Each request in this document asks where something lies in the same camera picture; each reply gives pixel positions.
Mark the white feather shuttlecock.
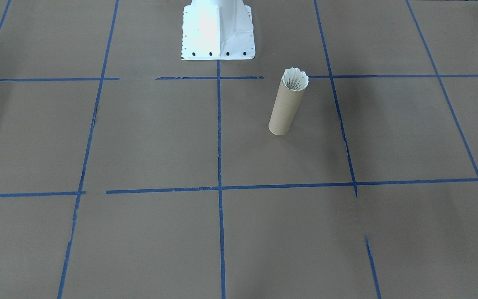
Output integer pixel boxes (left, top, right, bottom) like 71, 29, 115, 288
283, 68, 309, 91

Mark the brown cardboard tube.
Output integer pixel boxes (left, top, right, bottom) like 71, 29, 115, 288
268, 74, 308, 136

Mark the white pedestal with base plate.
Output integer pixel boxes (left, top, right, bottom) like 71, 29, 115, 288
181, 0, 256, 61

